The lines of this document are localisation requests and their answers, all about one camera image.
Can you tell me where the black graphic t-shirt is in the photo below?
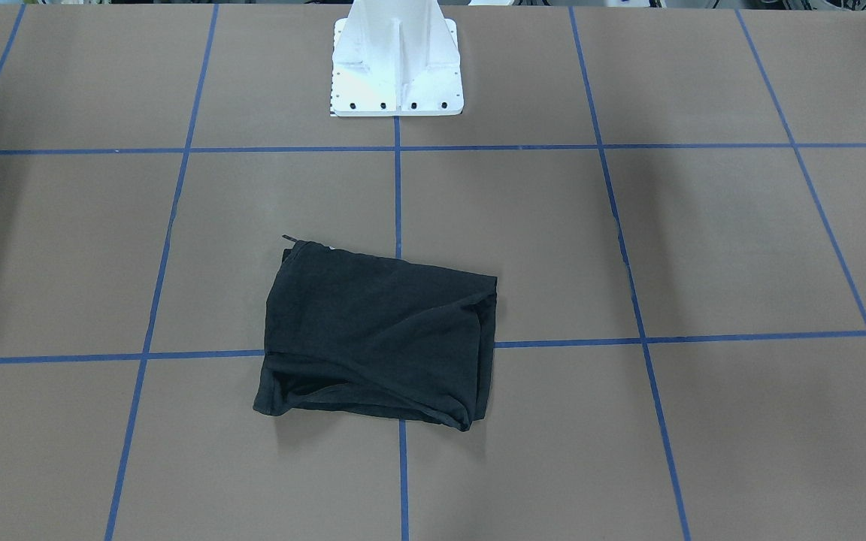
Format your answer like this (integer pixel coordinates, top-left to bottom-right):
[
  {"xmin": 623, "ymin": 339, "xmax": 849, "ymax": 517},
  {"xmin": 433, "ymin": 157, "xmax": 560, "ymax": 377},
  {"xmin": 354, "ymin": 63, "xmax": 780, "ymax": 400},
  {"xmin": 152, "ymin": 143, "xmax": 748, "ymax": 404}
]
[{"xmin": 252, "ymin": 240, "xmax": 498, "ymax": 432}]

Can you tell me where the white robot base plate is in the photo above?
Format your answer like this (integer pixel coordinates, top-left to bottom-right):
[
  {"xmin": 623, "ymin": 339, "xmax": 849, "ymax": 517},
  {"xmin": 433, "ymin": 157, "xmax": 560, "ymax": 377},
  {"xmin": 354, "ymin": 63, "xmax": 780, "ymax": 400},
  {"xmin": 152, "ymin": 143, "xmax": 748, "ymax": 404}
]
[{"xmin": 330, "ymin": 1, "xmax": 465, "ymax": 117}]

